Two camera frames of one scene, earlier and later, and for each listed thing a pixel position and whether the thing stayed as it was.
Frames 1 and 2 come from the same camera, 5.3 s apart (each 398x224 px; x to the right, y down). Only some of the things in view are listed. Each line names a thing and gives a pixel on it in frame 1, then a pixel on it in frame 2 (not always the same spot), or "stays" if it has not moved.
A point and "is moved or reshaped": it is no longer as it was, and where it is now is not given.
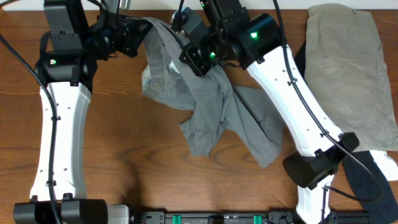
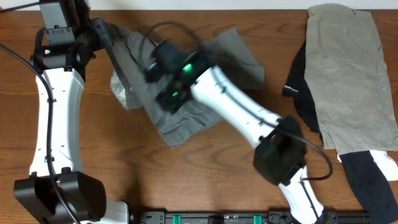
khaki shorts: (345, 65) stays
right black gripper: (193, 58) -> (161, 98)
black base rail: (243, 217) stays
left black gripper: (130, 36) -> (101, 46)
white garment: (387, 164) stays
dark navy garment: (371, 186) stays
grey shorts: (216, 101) is moved or reshaped
